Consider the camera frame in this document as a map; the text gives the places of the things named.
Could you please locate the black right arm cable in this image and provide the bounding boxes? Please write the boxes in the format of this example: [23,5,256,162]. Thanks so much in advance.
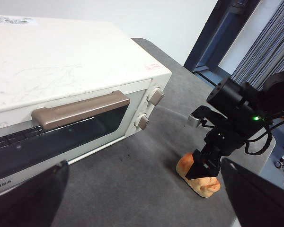
[245,111,284,156]

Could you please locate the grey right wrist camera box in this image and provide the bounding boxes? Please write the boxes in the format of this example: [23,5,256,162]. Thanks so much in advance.
[188,113,202,128]

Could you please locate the white Toshiba toaster oven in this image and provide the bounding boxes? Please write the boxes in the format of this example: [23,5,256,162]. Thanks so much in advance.
[0,14,173,198]

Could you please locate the golden brown bread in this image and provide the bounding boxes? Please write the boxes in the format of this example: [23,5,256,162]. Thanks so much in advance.
[176,152,221,198]

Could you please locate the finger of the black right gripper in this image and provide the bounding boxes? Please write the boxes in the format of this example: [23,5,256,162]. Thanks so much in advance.
[186,150,219,180]

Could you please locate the cream oven temperature knob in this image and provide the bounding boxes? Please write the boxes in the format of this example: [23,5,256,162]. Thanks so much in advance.
[148,87,165,105]

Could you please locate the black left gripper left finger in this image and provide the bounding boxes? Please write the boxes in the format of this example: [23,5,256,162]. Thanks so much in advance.
[0,160,70,227]

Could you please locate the dark blue window frame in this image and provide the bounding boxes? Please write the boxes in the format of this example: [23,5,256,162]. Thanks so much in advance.
[183,0,261,86]

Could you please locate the oven door with beige handle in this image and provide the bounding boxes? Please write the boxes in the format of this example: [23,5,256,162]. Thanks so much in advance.
[0,79,154,197]

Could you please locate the grey window blinds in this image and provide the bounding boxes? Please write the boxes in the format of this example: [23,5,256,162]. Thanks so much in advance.
[229,0,284,90]

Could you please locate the cream oven timer knob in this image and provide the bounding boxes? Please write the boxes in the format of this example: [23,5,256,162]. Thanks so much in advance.
[136,114,149,130]

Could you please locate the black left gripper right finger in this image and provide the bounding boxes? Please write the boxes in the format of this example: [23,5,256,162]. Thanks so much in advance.
[221,157,284,227]

